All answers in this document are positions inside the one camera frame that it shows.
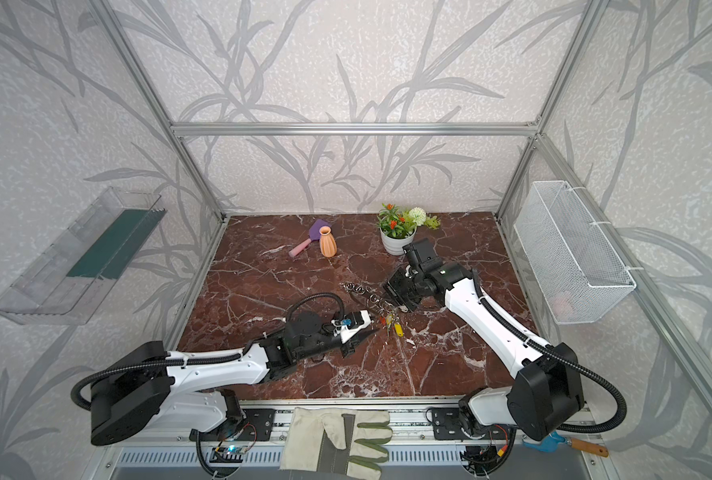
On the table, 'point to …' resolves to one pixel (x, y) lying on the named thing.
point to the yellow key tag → (399, 330)
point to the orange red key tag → (383, 320)
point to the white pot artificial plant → (398, 228)
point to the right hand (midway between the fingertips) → (378, 284)
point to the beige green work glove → (329, 441)
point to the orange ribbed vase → (327, 242)
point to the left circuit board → (228, 454)
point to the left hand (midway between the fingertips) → (377, 315)
